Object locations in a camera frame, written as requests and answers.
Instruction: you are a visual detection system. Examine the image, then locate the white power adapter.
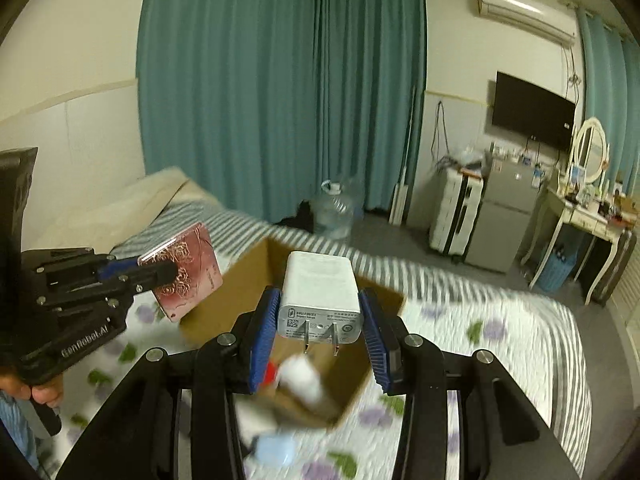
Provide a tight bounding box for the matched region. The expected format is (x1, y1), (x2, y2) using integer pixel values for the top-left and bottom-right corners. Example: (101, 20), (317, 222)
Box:
(277, 252), (363, 351)

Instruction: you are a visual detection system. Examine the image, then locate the oval vanity mirror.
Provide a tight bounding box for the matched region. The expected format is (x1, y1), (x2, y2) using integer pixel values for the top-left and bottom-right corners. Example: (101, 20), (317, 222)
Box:
(567, 117), (610, 186)

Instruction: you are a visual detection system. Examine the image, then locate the open cardboard box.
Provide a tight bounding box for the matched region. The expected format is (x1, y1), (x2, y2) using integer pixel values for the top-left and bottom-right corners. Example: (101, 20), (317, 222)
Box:
(179, 235), (407, 430)

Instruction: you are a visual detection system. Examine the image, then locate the person's left hand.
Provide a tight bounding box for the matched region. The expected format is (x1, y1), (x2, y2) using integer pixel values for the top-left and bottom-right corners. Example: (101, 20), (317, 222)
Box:
(0, 366), (64, 408)

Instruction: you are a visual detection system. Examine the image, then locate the pink floral card box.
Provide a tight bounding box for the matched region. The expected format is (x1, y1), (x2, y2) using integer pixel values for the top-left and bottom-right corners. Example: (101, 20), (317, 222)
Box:
(138, 222), (224, 323)

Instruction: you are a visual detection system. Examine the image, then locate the wall mounted black television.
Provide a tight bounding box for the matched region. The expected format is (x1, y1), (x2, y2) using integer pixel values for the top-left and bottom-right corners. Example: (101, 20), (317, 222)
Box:
(491, 72), (576, 153)

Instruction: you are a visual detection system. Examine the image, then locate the white vanity table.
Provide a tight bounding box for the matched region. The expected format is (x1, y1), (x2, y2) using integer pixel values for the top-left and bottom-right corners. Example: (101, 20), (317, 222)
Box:
(520, 186), (625, 304)

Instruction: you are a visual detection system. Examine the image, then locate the white air conditioner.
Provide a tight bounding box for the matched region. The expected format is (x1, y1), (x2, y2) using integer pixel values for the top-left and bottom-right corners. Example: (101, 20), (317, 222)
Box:
(477, 0), (577, 48)

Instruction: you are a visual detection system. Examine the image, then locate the white suitcase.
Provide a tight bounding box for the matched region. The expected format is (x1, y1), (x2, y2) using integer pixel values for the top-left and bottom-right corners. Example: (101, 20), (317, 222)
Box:
(428, 168), (484, 258)

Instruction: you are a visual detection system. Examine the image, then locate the pale blue earbud case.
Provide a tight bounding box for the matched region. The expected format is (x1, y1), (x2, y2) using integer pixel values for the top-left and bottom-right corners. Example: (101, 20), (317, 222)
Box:
(252, 434), (296, 468)

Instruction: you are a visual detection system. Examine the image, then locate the silver mini fridge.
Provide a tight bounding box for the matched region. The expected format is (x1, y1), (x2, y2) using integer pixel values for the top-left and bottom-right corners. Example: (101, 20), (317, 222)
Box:
(465, 157), (540, 273)

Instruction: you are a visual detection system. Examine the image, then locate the beige pillow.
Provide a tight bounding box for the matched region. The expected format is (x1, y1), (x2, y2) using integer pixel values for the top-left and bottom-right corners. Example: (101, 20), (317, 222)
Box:
(30, 167), (221, 252)

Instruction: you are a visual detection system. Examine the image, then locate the teal curtain by window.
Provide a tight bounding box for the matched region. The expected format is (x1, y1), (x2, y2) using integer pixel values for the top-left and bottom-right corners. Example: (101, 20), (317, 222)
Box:
(577, 8), (639, 194)

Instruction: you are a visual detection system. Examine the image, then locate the red capped white bottle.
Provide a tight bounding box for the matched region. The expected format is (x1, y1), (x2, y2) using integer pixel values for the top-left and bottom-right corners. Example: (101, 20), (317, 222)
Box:
(259, 353), (324, 406)

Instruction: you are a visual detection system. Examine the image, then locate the clear water jug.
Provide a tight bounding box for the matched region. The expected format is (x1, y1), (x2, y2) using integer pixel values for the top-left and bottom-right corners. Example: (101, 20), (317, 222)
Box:
(311, 180), (355, 243)

